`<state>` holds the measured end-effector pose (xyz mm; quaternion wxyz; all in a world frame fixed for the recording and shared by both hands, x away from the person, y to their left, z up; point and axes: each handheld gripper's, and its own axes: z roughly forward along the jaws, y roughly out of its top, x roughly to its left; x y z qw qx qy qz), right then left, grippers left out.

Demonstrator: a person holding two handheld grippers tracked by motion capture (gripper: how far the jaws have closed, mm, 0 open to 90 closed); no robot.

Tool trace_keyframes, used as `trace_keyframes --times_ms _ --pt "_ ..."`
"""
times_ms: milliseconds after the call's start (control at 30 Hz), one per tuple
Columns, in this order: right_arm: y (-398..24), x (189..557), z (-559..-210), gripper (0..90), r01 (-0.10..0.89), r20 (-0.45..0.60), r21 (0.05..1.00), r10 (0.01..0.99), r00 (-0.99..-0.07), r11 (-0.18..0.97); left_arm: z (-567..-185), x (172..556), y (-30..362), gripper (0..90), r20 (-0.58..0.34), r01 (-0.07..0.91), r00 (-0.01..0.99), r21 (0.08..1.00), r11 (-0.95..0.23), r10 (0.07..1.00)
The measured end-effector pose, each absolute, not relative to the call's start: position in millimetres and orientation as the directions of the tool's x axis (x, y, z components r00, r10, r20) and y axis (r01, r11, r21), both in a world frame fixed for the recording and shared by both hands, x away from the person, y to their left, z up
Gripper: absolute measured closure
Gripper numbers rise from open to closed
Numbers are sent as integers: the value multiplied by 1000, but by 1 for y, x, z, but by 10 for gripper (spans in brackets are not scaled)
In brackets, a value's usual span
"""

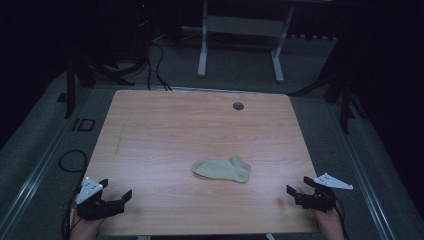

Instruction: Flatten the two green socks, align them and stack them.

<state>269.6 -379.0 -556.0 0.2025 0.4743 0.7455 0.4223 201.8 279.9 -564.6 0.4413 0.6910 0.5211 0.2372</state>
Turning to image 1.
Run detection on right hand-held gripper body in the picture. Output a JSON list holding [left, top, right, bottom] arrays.
[[294, 172, 355, 213]]

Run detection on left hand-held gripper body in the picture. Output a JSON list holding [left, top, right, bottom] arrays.
[[74, 176, 127, 222]]

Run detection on beige ankle sock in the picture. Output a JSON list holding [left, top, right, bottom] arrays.
[[191, 154, 252, 184]]

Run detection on person's left hand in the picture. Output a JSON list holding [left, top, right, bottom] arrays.
[[69, 209, 106, 240]]

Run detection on person's right hand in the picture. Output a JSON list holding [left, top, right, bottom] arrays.
[[314, 207, 346, 240]]

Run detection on black metal stand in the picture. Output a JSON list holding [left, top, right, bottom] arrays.
[[56, 49, 98, 120], [324, 73, 368, 136]]

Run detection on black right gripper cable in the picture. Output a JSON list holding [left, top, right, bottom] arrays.
[[333, 198, 351, 240]]

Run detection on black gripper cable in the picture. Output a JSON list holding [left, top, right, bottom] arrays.
[[333, 198, 351, 240], [60, 189, 83, 240]]

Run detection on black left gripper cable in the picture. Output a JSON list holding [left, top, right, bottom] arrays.
[[60, 189, 83, 240]]

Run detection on black coiled floor cable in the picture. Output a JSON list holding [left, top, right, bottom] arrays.
[[57, 149, 89, 174]]

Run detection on silver floor rail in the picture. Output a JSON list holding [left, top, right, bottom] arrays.
[[0, 87, 116, 239], [324, 99, 398, 240]]

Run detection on black cables on floor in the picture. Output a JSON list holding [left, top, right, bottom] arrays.
[[145, 39, 173, 92]]

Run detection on white metal desk frame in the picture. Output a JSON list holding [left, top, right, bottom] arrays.
[[196, 0, 296, 84]]

